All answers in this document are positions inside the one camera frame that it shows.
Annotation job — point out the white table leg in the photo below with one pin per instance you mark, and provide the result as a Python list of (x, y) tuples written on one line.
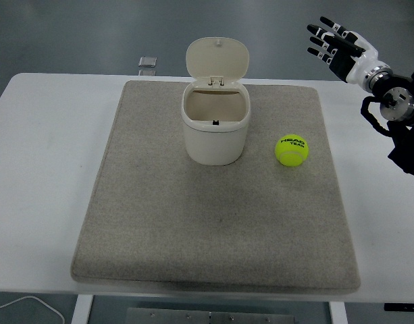
[(338, 314), (81, 310)]

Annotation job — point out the beige felt mat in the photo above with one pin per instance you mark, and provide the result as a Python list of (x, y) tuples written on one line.
[(200, 219)]

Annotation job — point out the yellow tennis ball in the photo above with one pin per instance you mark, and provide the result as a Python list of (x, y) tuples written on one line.
[(291, 150)]

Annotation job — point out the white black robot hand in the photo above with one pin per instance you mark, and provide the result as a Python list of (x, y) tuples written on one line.
[(358, 64)]

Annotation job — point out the grey metal plate with screws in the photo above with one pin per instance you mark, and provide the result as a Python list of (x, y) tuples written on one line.
[(173, 317)]

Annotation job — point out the silver floor socket plate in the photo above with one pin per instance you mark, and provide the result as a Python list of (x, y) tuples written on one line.
[(147, 61), (147, 72)]

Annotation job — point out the black table control panel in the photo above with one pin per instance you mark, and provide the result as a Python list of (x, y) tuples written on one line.
[(402, 306)]

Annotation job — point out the cream bin with flip lid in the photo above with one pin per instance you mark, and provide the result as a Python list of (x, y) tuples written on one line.
[(213, 141)]

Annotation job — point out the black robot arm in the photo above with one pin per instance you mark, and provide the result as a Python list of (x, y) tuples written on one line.
[(404, 141)]

